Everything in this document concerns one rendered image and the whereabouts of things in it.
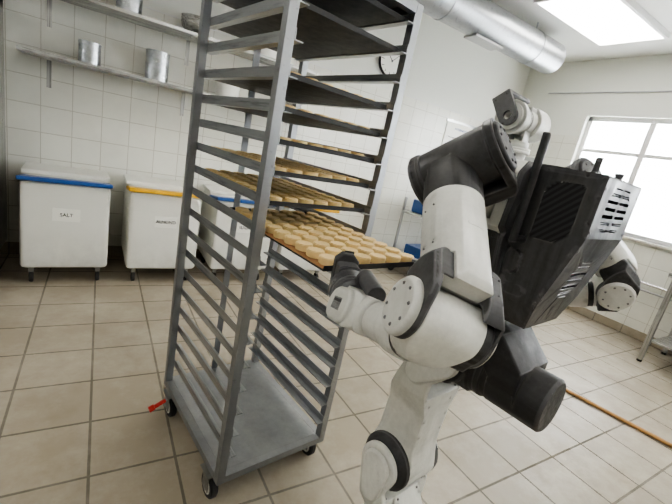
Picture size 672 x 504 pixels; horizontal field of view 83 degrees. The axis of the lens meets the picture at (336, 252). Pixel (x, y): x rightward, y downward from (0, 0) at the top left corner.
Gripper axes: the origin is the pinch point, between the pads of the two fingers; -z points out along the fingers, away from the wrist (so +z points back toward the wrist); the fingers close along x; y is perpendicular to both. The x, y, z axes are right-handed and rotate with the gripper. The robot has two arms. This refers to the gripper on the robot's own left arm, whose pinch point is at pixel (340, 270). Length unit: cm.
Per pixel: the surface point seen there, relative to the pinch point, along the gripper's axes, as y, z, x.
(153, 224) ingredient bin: 102, -220, -58
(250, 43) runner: 32, -47, 53
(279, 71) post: 22, -23, 44
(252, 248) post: 22.1, -22.3, -4.5
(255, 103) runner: 28, -39, 36
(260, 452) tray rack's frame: 8, -34, -90
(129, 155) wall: 141, -276, -15
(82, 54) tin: 165, -244, 54
